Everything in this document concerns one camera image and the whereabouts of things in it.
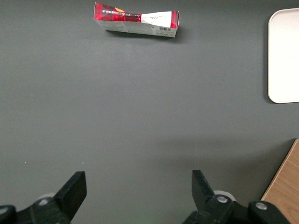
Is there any wooden two-drawer cabinet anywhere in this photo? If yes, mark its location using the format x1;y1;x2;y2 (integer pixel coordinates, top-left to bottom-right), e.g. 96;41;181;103
261;138;299;224

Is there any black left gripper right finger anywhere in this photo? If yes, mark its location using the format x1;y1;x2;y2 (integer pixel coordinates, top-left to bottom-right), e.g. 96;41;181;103
182;170;292;224

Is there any cream rectangular tray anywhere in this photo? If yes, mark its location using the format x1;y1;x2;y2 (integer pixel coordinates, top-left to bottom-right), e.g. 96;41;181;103
267;7;299;104

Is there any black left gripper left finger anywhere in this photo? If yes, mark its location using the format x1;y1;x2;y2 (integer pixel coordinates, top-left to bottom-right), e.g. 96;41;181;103
0;171;88;224

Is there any red tartan cookie box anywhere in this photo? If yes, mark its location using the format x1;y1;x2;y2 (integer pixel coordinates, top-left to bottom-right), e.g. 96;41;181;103
94;1;180;38

